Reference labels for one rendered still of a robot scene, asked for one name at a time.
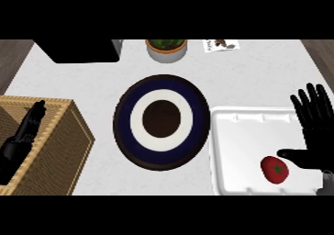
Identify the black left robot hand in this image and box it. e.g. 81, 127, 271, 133
0, 99, 47, 186

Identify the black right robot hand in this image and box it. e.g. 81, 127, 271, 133
274, 82, 334, 172

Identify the white foam tray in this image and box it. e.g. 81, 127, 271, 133
208, 106, 326, 196

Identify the red tomato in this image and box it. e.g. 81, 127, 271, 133
258, 155, 291, 185

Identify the blue white brown plate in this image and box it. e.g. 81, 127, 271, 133
111, 73, 211, 172

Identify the wicker basket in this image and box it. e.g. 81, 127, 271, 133
0, 94, 96, 196

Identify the black appliance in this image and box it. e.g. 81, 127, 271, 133
32, 39, 125, 64

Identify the white printed package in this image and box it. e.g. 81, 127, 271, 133
202, 39, 242, 53

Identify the potted green plant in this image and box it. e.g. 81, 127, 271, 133
143, 39, 189, 64

